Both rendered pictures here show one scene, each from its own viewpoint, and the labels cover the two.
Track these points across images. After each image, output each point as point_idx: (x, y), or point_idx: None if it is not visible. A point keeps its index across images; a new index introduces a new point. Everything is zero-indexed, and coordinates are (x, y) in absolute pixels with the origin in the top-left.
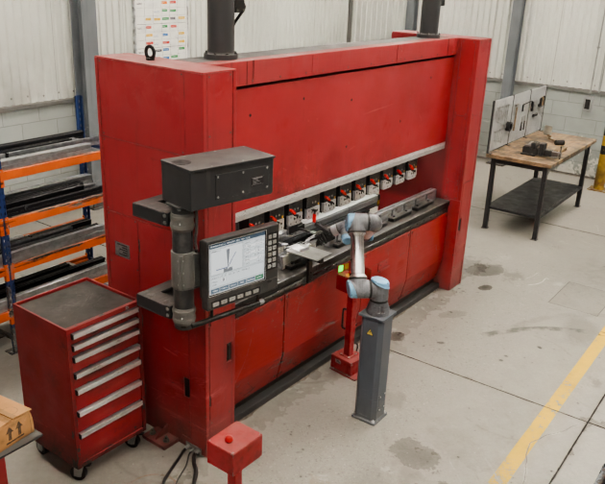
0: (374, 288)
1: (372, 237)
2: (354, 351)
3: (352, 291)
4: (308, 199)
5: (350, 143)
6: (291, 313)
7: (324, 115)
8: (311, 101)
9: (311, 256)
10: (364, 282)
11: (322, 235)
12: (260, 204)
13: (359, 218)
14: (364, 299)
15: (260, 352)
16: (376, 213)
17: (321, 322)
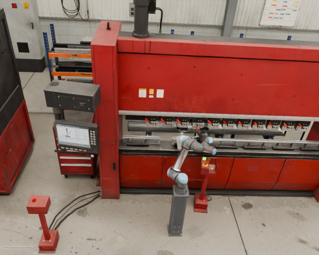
0: (176, 178)
1: (212, 153)
2: (206, 199)
3: (167, 173)
4: (195, 118)
5: (237, 98)
6: (168, 165)
7: (212, 79)
8: (201, 69)
9: (179, 146)
10: (174, 173)
11: (198, 138)
12: (155, 111)
13: (187, 141)
14: (232, 178)
15: (145, 173)
16: (262, 140)
17: (192, 176)
